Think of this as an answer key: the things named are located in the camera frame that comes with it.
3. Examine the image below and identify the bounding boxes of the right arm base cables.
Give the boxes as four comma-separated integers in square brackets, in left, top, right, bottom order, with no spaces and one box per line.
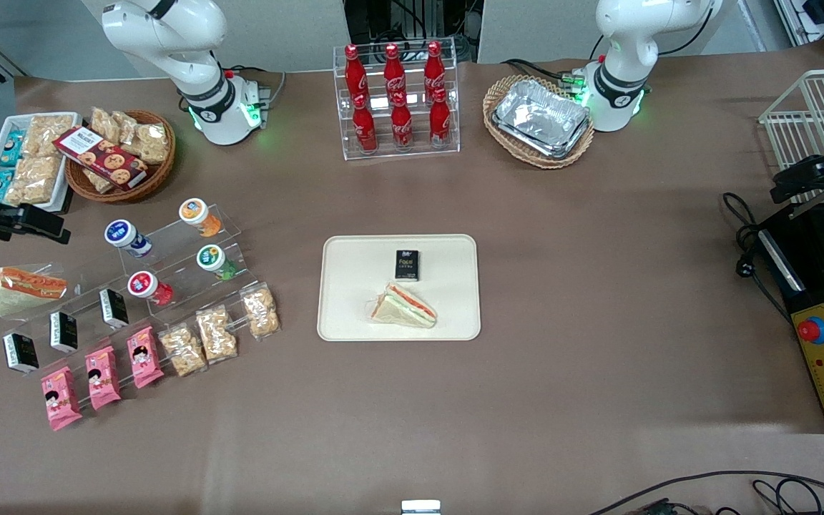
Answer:
[222,65,288,102]

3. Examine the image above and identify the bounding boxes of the dark equipment with cables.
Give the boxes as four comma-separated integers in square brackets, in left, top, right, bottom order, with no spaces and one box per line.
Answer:
[343,0,486,64]

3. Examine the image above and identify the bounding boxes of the orange gum jar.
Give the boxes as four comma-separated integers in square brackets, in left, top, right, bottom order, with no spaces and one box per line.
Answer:
[178,197,223,238]

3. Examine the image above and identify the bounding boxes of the clear bag of crispy snack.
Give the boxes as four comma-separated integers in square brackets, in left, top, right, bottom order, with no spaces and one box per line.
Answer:
[82,167,115,195]
[112,110,171,165]
[89,107,122,142]

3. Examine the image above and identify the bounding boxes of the clear acrylic bottle rack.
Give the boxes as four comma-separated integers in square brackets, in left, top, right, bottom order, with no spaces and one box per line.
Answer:
[333,37,462,162]

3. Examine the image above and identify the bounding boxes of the metal frame shelf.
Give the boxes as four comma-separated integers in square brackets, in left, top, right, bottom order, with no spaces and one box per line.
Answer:
[772,0,824,49]

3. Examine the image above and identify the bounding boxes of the clear acrylic stepped gum stand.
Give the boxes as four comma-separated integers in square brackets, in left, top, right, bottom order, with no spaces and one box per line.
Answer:
[101,203,260,313]

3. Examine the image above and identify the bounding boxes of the black machine with yellow panel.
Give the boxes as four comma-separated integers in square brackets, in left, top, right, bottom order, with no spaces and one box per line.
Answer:
[754,202,824,435]

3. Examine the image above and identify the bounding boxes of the black power cable with plug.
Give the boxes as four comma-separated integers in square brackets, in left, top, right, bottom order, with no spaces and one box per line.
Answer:
[722,191,793,324]

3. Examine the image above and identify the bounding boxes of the looped black cable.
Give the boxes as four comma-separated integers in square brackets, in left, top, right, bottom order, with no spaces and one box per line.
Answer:
[751,477,824,515]

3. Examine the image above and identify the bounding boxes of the white rectangular snack tray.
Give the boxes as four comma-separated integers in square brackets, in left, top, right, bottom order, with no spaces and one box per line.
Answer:
[0,112,83,213]

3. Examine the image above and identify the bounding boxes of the cream plastic serving tray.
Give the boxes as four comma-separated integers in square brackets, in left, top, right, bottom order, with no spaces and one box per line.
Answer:
[317,234,482,343]

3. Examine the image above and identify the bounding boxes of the red gum jar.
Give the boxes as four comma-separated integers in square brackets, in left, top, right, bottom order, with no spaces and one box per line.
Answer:
[127,270,175,308]

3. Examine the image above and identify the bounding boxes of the wicker basket with foil trays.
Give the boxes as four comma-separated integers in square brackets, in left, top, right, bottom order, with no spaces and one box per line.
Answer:
[483,74,596,170]

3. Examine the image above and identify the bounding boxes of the brown wicker snack basket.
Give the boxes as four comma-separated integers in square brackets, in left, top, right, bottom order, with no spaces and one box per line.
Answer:
[64,109,177,205]

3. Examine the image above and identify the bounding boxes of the large crispy rice snack pack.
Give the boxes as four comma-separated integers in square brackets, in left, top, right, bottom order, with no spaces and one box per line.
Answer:
[3,154,64,207]
[24,114,78,160]

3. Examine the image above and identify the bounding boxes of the blue gum jar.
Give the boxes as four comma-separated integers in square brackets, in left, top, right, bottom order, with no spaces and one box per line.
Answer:
[104,219,154,260]

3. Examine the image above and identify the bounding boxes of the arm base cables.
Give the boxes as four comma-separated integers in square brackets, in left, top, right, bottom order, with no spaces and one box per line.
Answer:
[222,65,288,102]
[501,57,587,92]

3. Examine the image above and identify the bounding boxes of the long black cable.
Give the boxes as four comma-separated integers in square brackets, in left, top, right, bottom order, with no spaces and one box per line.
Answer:
[589,470,824,515]

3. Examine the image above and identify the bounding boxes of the clear acrylic low display stand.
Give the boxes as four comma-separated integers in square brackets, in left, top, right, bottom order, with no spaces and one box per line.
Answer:
[0,263,284,419]

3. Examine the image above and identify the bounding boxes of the green gum jar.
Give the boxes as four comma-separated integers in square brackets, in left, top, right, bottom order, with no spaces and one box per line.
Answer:
[195,244,239,281]

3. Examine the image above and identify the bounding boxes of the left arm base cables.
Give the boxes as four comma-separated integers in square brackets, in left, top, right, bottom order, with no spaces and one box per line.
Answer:
[501,57,587,92]

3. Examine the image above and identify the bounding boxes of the black and white carton box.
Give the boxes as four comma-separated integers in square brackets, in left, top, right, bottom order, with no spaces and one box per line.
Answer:
[99,288,130,330]
[49,310,79,354]
[2,332,40,376]

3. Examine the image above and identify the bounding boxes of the red cookie box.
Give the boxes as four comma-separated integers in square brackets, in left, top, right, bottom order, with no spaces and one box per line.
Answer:
[53,126,149,190]

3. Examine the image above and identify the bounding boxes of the wrapped triangle sandwich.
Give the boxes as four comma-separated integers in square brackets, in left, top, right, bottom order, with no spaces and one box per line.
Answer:
[0,264,70,320]

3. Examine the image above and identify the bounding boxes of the red cola bottle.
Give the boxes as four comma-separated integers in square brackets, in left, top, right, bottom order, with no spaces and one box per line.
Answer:
[351,94,379,154]
[390,91,415,150]
[423,40,448,94]
[383,43,408,98]
[428,87,453,147]
[343,44,371,102]

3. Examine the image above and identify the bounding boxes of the white wire basket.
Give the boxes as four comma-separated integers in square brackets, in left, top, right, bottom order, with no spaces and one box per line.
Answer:
[758,68,824,210]

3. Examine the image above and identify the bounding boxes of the stacked aluminium foil trays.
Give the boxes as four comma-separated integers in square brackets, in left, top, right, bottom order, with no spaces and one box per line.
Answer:
[491,78,593,160]

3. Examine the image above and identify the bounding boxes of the black Face carton box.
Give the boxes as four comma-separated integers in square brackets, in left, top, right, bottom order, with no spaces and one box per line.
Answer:
[394,249,421,283]

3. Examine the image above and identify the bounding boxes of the pink cartoon snack packet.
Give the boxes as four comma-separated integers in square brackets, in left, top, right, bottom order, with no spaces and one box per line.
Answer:
[126,326,166,390]
[84,345,122,412]
[40,366,84,432]

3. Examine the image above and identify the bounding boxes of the unwrapped triangle sandwich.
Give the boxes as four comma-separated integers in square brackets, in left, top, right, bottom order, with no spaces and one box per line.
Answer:
[370,281,438,330]

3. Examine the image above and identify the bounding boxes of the clear peanut brittle pack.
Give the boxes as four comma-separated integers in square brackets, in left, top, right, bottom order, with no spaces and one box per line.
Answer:
[240,282,283,340]
[195,305,240,366]
[158,323,209,378]

